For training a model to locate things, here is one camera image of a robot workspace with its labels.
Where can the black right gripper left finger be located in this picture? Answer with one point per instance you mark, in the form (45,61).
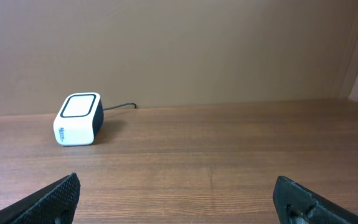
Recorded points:
(55,203)

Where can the white barcode scanner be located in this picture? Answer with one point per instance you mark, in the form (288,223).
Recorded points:
(79,119)

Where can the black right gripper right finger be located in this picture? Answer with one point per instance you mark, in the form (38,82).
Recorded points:
(297,204)

